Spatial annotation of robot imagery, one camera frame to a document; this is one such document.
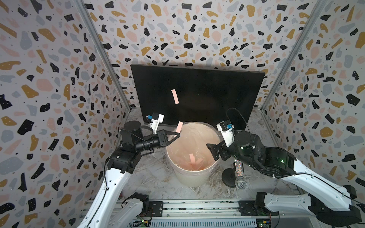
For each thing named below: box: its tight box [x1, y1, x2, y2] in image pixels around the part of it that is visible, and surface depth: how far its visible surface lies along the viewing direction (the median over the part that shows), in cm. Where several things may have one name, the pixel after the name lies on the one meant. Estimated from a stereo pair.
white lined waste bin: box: [166, 121, 222, 188], surface depth 79 cm
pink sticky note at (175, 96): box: [170, 88, 180, 105], surface depth 73 cm
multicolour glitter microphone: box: [234, 159, 248, 190], surface depth 65 cm
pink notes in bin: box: [189, 153, 203, 171], surface depth 83 cm
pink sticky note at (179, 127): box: [175, 121, 184, 133], surface depth 64 cm
